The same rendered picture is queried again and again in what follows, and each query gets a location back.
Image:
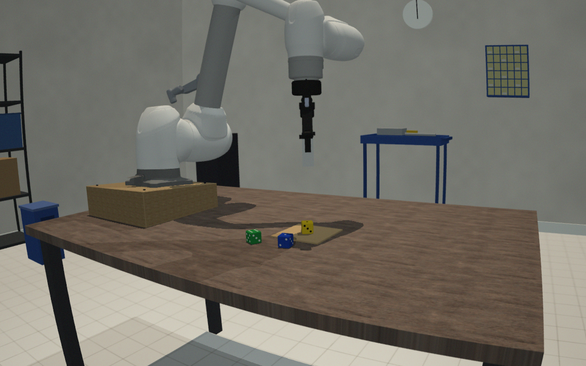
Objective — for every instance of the blue die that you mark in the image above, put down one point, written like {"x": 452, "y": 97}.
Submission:
{"x": 285, "y": 240}

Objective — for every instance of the yellow die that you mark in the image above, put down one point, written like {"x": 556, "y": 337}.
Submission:
{"x": 307, "y": 227}

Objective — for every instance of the tan flat mat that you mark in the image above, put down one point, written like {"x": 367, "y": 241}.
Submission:
{"x": 319, "y": 235}

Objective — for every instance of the green die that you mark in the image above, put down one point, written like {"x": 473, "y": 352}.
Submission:
{"x": 253, "y": 236}

